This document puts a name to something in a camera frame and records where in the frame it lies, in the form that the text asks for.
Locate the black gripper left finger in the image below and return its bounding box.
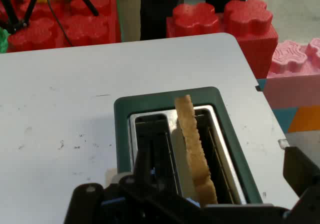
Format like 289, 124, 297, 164
63, 146, 203, 224

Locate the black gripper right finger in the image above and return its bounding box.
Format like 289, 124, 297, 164
282, 146, 320, 224

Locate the orange foam panel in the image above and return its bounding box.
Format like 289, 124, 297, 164
287, 105, 320, 134

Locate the teal foam mat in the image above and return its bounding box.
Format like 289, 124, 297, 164
257, 78, 298, 134

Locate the pink foam block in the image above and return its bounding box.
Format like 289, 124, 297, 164
263, 37, 320, 110

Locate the dark green toaster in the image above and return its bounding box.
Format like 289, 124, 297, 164
113, 86, 263, 207

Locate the toasted bread slice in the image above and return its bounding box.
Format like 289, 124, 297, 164
174, 94, 219, 207

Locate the black tripod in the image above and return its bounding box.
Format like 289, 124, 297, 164
0, 0, 100, 35

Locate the thin black tripod cable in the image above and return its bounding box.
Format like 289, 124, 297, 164
43, 0, 74, 47

